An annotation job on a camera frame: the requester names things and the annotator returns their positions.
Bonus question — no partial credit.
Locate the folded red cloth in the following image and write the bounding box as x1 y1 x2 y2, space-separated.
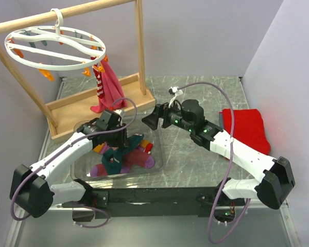
233 109 271 155

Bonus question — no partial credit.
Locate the clear plastic bin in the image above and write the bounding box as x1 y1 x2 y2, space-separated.
71 113 166 181

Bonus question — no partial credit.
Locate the white round sock hanger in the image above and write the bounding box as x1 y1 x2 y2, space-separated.
4 8 108 72

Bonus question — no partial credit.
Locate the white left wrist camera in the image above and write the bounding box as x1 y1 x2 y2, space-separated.
114 109 125 117

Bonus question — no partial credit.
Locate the purple sock with orange cuff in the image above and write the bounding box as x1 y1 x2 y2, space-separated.
93 143 155 169

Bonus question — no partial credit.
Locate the red white striped sock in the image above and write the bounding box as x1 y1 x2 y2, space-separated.
92 62 105 99
140 139 153 154

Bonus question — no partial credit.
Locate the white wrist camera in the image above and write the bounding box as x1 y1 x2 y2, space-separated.
114 109 125 117
168 86 183 108

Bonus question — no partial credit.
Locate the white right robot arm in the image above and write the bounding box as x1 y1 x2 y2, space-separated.
162 99 295 209

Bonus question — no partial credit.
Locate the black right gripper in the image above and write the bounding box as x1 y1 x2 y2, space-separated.
142 98 194 133

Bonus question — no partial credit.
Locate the pink sock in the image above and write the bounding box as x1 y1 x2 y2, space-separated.
90 59 127 113

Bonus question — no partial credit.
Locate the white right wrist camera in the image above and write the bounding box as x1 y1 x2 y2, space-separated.
168 86 183 108

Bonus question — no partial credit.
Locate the dark teal sock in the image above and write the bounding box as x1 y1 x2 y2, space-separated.
101 147 127 175
113 134 144 160

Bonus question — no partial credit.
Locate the wooden drying rack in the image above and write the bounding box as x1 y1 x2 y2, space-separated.
0 1 155 142

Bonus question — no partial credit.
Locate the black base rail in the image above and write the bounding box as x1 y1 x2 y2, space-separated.
61 187 244 222

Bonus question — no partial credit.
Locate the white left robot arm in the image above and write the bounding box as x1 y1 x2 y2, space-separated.
10 110 160 218

